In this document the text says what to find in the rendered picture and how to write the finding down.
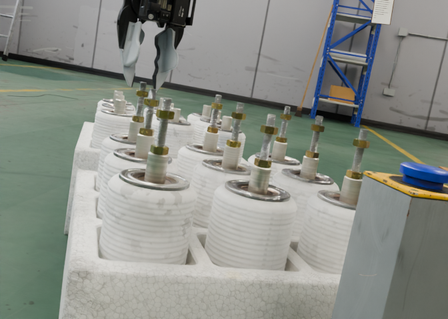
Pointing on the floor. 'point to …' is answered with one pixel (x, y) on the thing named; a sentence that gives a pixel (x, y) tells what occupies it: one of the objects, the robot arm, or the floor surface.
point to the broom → (313, 68)
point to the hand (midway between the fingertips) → (143, 79)
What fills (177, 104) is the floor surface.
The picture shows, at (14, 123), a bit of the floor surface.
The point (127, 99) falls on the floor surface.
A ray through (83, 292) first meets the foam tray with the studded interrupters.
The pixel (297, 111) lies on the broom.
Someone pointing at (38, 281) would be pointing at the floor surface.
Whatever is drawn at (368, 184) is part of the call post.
